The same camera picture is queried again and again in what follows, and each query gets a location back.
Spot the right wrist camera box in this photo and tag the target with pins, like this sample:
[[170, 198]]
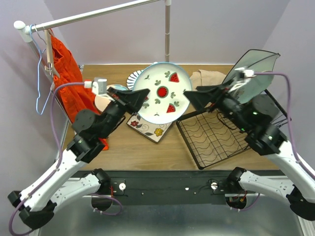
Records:
[[242, 77]]

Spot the white blue rimmed plate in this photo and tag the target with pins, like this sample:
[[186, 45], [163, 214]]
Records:
[[167, 83]]

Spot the square leaf pattern plate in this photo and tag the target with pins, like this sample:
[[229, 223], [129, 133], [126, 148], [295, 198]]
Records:
[[153, 132]]

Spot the large square green plate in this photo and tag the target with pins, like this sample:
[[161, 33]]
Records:
[[254, 59]]

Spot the black wire dish rack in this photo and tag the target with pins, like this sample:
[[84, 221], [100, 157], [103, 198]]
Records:
[[212, 138]]

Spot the blue striped white plate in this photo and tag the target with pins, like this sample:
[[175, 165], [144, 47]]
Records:
[[132, 78]]

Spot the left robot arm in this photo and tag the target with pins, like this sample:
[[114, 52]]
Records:
[[37, 204]]

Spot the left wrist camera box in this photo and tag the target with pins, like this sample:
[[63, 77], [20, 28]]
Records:
[[98, 86]]

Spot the wooden clip hanger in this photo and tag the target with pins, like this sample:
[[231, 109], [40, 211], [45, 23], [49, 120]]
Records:
[[50, 67]]

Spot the orange garment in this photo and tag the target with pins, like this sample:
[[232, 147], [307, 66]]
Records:
[[74, 98]]

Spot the cream and teal plate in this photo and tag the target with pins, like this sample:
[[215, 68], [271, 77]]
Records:
[[101, 102]]

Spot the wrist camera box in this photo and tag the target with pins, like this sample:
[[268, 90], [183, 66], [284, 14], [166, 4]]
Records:
[[242, 77], [98, 86]]

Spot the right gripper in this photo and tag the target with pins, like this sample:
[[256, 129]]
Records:
[[216, 94]]

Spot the black mounting rail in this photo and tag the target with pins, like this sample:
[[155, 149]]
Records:
[[173, 187]]

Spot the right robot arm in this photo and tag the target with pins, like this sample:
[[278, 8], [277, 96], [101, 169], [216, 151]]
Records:
[[299, 195]]

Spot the white clothes rack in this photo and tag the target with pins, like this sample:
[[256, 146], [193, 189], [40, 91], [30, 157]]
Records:
[[25, 31]]

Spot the blue wire hanger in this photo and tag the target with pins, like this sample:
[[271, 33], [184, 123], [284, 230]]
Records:
[[41, 52]]

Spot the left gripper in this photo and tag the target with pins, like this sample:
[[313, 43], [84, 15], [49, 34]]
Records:
[[130, 102]]

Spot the beige cloth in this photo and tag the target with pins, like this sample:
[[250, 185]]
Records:
[[206, 78]]

